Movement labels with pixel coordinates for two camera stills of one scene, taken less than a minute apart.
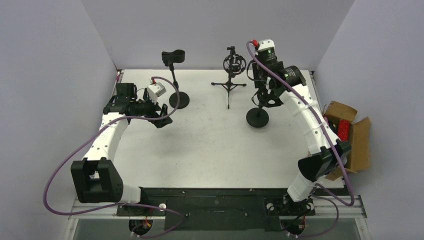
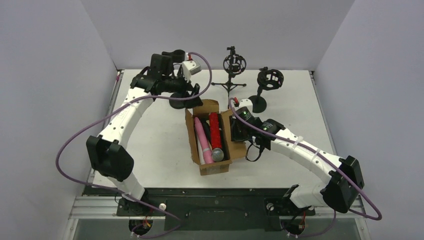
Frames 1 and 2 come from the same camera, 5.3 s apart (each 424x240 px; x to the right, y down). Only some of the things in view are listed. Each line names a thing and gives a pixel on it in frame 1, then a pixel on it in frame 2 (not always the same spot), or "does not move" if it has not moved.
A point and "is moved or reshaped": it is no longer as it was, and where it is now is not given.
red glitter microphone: (343, 130) -> (217, 154)
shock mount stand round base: (257, 117) is moved or reshaped
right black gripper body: (261, 87) -> (235, 129)
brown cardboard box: (356, 131) -> (202, 107)
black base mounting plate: (216, 209) does not move
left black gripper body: (155, 110) -> (191, 91)
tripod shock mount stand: (233, 64) does not move
